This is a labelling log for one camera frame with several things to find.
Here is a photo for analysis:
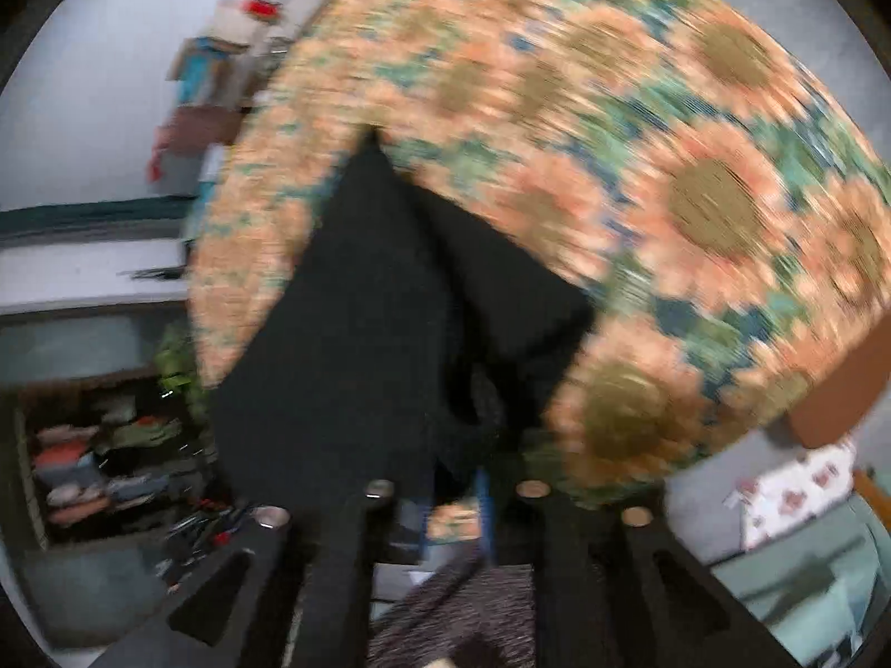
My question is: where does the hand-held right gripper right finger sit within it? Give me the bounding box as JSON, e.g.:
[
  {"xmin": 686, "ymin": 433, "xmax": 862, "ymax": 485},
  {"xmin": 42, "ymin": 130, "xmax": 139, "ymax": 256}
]
[{"xmin": 477, "ymin": 469, "xmax": 801, "ymax": 668}]

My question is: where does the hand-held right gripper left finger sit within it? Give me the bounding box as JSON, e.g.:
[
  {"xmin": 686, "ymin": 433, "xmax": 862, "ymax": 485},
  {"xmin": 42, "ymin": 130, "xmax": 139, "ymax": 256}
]
[{"xmin": 90, "ymin": 480, "xmax": 398, "ymax": 668}]

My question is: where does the black garment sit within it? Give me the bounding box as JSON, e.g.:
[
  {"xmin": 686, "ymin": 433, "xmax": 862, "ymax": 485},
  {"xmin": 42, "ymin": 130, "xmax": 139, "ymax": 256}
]
[{"xmin": 212, "ymin": 132, "xmax": 596, "ymax": 558}]

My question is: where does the row of hanging clothes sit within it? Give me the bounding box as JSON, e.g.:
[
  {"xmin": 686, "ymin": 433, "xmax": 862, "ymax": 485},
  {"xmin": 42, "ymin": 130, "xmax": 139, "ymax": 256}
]
[{"xmin": 28, "ymin": 396, "xmax": 210, "ymax": 530}]

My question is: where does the dark speckled cloth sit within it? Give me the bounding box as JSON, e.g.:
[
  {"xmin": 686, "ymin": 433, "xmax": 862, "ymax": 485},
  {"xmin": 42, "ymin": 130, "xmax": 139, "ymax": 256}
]
[{"xmin": 369, "ymin": 557, "xmax": 537, "ymax": 668}]

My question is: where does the white printed cloth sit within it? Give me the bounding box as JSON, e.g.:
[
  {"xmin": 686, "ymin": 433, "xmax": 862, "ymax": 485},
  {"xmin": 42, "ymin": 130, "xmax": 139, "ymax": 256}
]
[{"xmin": 724, "ymin": 441, "xmax": 859, "ymax": 551}]

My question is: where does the green sofa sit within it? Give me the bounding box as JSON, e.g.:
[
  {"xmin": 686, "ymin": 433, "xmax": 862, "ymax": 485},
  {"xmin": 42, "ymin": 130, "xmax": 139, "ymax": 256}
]
[{"xmin": 710, "ymin": 494, "xmax": 891, "ymax": 659}]

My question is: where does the green potted plant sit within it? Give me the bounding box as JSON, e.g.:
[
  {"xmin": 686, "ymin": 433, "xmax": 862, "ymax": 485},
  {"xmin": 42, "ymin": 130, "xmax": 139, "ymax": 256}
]
[{"xmin": 154, "ymin": 334, "xmax": 210, "ymax": 419}]

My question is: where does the brown wooden board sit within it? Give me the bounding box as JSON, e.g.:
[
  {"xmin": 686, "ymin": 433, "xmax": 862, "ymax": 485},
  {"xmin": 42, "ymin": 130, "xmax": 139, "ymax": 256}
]
[{"xmin": 786, "ymin": 355, "xmax": 891, "ymax": 448}]

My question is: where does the glass sliding door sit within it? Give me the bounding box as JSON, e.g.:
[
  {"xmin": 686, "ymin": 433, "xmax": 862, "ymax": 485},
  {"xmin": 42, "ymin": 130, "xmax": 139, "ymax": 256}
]
[{"xmin": 0, "ymin": 306, "xmax": 189, "ymax": 391}]

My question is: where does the sunflower print blanket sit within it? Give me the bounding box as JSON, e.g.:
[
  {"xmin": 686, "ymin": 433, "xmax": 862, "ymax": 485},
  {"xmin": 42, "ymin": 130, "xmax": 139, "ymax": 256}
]
[{"xmin": 188, "ymin": 0, "xmax": 891, "ymax": 540}]

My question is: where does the grey suitcase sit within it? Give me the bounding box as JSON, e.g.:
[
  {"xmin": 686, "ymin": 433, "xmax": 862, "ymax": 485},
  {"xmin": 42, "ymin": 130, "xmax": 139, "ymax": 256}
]
[{"xmin": 156, "ymin": 149, "xmax": 210, "ymax": 196}]

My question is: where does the teal curtain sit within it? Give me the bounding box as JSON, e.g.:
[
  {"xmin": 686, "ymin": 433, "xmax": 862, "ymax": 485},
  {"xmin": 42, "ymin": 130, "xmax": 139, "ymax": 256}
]
[{"xmin": 0, "ymin": 198, "xmax": 203, "ymax": 238}]

